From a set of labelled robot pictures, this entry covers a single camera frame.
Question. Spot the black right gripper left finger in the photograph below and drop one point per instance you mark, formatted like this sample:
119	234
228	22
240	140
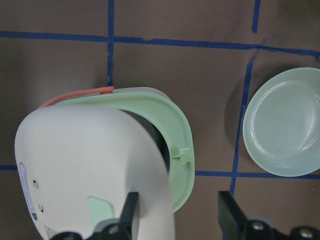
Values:
127	226

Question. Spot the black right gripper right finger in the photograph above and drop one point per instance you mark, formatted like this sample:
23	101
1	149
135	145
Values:
235	225

